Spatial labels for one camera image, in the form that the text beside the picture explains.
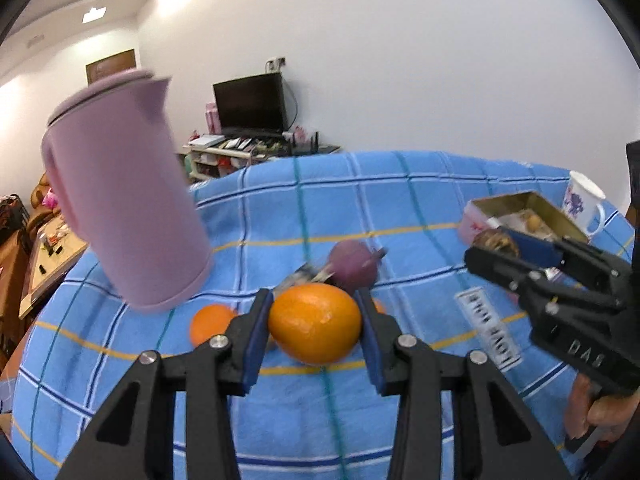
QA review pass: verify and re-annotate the white tv stand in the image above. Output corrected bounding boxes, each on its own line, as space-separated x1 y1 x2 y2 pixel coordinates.
181 140 342 182

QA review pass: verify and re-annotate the brown wooden door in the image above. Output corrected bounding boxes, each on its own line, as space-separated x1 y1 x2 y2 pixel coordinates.
86 49 137 84

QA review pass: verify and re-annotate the wooden coffee table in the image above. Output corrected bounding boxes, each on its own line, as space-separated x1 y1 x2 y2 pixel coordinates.
18 214 88 320

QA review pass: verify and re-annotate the small orange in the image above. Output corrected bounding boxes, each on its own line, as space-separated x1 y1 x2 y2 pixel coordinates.
189 304 236 348

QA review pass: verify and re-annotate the metal tin box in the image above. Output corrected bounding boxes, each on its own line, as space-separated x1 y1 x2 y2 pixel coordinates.
458 191 589 259

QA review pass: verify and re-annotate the white floral mug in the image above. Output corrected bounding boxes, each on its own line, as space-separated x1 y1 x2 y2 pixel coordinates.
562 170 606 238

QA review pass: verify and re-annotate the orange leather sofa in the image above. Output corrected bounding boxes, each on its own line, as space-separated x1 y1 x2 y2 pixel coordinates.
29 172 51 209

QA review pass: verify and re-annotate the person's right hand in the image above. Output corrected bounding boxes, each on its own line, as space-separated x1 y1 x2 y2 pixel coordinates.
564 374 639 442

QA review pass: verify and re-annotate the pink thermos jug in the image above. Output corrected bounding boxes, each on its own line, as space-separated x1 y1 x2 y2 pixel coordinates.
41 70 213 312

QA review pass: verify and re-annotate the blue plaid tablecloth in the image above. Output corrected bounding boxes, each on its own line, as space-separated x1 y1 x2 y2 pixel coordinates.
10 150 637 480

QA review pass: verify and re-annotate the wall power socket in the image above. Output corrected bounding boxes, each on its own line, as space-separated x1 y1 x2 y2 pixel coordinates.
265 58 286 73

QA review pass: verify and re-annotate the large orange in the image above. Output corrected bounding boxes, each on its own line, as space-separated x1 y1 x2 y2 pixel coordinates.
268 283 362 366

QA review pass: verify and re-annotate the black television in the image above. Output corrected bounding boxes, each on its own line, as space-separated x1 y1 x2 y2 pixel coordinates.
213 73 286 133

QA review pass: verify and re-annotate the purple round fruit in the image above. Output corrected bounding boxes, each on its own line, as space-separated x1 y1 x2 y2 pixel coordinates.
328 240 387 294

